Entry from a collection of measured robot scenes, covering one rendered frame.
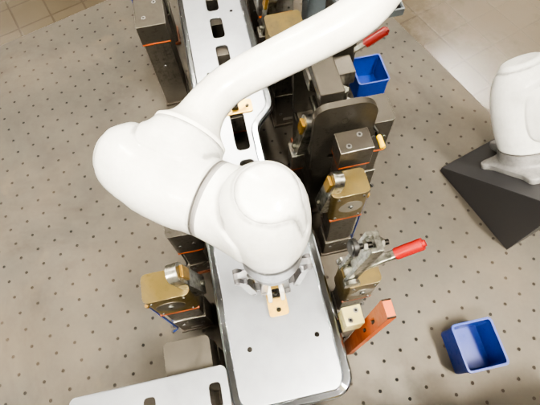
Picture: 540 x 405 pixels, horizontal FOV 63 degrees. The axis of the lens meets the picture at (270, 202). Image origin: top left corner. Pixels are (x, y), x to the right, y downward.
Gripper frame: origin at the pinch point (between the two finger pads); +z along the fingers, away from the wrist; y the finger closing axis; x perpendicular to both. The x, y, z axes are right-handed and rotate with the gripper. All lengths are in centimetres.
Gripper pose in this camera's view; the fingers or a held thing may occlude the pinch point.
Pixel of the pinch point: (275, 289)
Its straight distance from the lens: 83.7
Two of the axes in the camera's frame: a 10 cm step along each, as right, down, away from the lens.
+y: -9.8, 2.0, -0.5
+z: 0.4, 4.3, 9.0
